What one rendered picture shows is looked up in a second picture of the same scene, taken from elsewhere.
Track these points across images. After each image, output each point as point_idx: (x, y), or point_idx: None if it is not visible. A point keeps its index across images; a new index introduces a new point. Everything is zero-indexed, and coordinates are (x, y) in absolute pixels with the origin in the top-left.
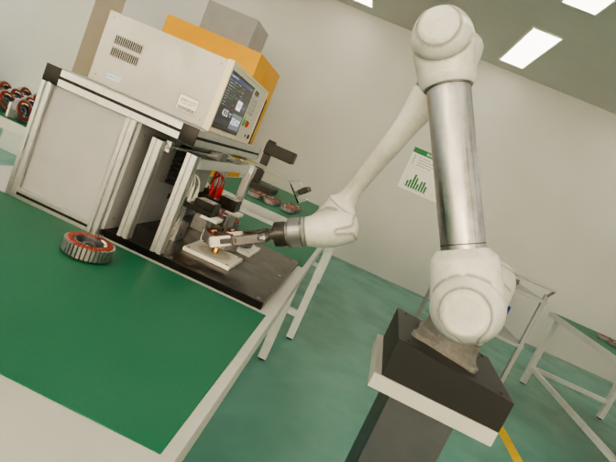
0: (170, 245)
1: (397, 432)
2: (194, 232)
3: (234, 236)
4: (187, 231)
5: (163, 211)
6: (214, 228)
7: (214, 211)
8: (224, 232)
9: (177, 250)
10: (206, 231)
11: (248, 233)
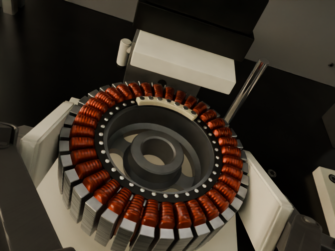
0: (74, 81)
1: None
2: (301, 130)
3: (9, 151)
4: (274, 113)
5: (271, 45)
6: (197, 105)
7: (183, 7)
8: (222, 147)
9: (38, 95)
10: (114, 84)
11: (282, 249)
